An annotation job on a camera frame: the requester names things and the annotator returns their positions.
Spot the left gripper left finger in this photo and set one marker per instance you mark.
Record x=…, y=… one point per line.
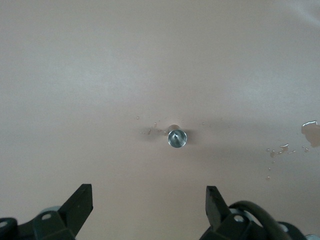
x=75, y=210

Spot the spilled liquid puddle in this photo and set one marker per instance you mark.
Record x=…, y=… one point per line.
x=312, y=132

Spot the brown table mat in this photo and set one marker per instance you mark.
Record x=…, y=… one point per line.
x=160, y=75

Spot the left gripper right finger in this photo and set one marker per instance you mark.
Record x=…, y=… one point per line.
x=217, y=220

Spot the steel double jigger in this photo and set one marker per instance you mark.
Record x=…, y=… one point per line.
x=177, y=138

